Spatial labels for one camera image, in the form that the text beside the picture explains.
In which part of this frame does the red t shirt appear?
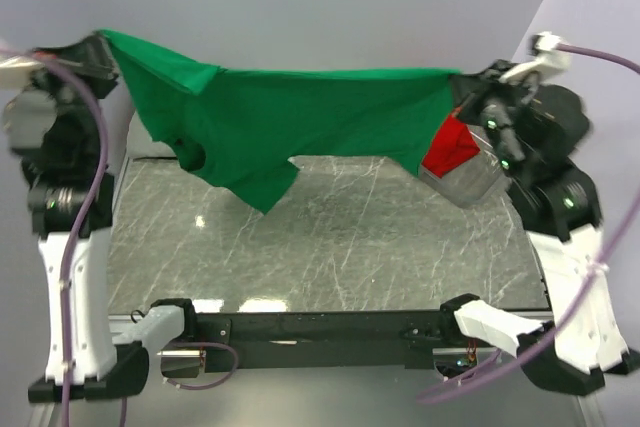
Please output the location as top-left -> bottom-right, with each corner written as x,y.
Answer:
421,116 -> 480,178

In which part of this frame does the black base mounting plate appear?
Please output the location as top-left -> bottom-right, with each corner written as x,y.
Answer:
159,310 -> 481,376

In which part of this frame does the clear plastic bin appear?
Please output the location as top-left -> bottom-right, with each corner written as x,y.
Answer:
419,125 -> 508,208

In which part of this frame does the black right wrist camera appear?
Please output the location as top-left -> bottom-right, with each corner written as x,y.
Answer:
499,32 -> 571,84

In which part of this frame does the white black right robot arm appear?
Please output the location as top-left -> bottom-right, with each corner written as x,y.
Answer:
438,61 -> 639,396

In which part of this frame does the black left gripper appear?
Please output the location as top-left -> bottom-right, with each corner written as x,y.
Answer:
19,28 -> 119,164

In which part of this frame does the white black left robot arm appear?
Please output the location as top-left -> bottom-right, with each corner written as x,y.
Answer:
1,33 -> 200,404

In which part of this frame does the green t shirt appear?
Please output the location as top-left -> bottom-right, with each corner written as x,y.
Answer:
104,30 -> 454,213

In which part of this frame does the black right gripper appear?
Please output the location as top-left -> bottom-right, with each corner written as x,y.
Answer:
448,57 -> 535,175

